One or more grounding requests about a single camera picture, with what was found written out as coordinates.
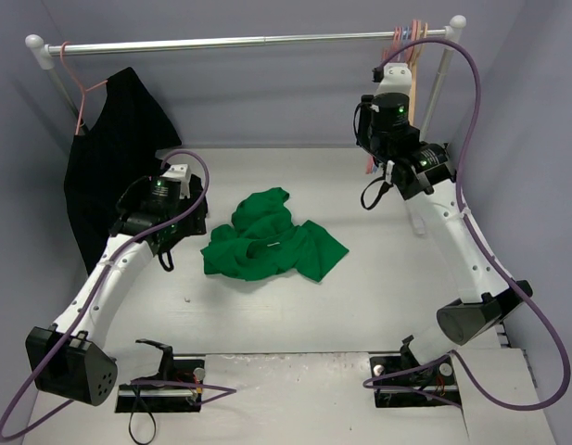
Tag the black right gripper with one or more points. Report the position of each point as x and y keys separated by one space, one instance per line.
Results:
x=378 y=74

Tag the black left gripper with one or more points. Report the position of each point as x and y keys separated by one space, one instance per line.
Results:
x=196 y=213

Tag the green t shirt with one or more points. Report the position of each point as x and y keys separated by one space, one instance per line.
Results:
x=262 y=241

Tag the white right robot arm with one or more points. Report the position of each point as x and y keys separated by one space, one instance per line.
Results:
x=426 y=180

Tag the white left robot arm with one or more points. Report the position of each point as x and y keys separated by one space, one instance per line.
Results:
x=70 y=358

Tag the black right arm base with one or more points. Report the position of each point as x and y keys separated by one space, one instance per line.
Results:
x=399 y=381

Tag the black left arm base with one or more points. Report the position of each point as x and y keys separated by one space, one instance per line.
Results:
x=162 y=394

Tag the black t shirt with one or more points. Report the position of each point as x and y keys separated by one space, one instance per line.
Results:
x=120 y=148

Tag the beige plastic hanger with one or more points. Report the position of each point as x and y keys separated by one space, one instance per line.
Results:
x=418 y=50

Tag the metal clothes rack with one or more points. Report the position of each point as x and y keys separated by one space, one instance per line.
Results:
x=45 y=54

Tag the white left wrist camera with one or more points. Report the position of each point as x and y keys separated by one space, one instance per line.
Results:
x=182 y=174

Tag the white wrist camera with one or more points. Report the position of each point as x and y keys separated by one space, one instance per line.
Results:
x=393 y=78
x=182 y=174

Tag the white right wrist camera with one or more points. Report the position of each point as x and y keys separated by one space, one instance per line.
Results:
x=393 y=78

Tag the blue wire hanger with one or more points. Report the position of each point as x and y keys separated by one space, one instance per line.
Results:
x=396 y=75

